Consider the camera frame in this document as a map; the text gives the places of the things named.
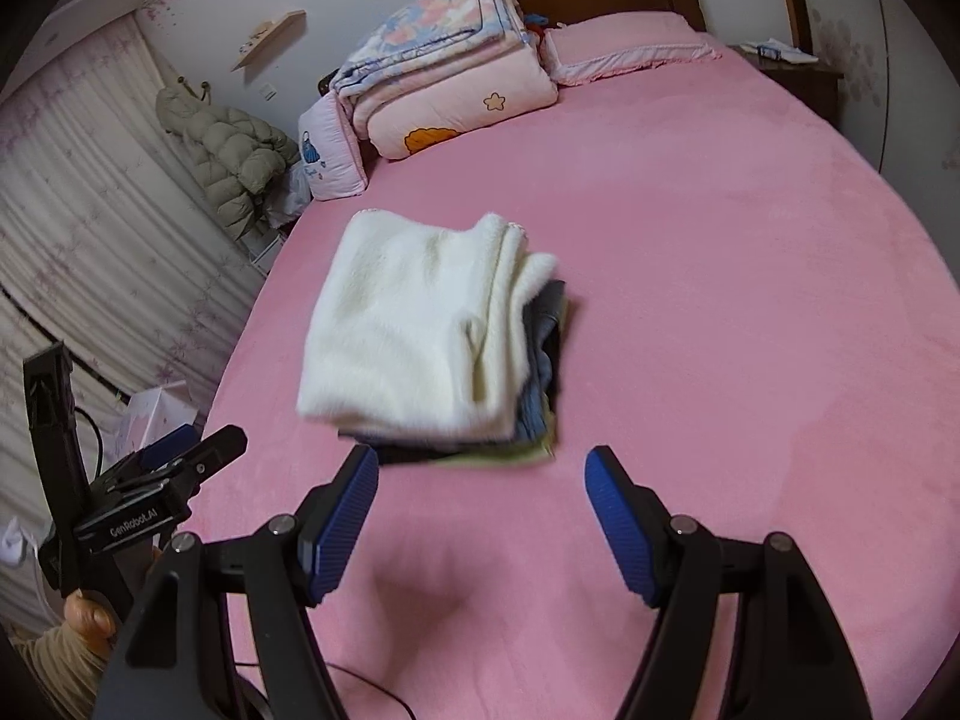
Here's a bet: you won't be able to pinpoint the white fluffy sweater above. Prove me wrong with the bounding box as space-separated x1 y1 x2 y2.
296 211 560 440

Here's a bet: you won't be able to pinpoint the black cable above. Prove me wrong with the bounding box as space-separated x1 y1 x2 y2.
73 409 106 473
232 660 421 720

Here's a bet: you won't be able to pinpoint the dark wooden nightstand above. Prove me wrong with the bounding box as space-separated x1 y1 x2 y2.
731 41 845 128

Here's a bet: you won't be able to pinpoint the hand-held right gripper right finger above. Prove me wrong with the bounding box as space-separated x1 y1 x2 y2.
585 445 875 720

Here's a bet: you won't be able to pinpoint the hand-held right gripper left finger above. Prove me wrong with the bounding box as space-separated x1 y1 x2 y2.
90 444 380 720

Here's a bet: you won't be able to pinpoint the white cardboard box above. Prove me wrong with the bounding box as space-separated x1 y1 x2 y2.
112 385 200 458

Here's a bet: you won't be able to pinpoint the wooden wall shelf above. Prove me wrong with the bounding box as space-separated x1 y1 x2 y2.
229 10 307 72

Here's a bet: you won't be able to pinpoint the pink quilt with flower print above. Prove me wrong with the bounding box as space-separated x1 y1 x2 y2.
352 26 560 160

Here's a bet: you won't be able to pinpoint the pale patterned curtain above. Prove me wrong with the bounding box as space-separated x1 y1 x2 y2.
0 15 267 638

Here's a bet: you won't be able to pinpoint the floral quilt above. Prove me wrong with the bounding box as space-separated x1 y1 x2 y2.
330 0 537 117

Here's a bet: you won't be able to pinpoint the white plastic bag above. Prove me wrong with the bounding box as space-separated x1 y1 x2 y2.
270 165 312 226

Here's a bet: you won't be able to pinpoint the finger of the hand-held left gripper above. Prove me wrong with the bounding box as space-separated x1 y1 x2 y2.
161 425 248 485
112 424 200 477

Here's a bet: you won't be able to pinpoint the person's left hand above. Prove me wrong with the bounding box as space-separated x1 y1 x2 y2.
62 591 119 653

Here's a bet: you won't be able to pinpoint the pink bed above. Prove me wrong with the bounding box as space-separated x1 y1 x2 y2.
180 11 960 720

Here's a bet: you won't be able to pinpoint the person's left forearm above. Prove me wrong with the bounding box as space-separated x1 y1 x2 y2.
11 626 113 720

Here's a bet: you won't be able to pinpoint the white papers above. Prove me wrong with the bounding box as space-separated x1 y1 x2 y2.
757 37 818 62

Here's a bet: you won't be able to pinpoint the folded grey garment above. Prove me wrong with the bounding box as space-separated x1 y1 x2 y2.
529 279 569 331

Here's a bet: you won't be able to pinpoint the white cloth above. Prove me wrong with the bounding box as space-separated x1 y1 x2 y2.
0 517 31 567

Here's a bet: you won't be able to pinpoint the pink frilled pillow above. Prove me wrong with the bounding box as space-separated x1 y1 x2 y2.
540 11 725 87

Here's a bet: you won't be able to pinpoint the small pink printed pillow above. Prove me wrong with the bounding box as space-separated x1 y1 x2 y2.
298 94 368 202

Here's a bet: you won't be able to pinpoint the pale green folded garment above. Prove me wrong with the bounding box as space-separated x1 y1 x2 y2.
442 431 562 470

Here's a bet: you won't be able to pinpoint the green puffer jacket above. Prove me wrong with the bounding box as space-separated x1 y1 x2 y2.
155 82 301 241

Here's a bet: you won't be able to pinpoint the folded black garment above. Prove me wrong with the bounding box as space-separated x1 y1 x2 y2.
337 330 563 466

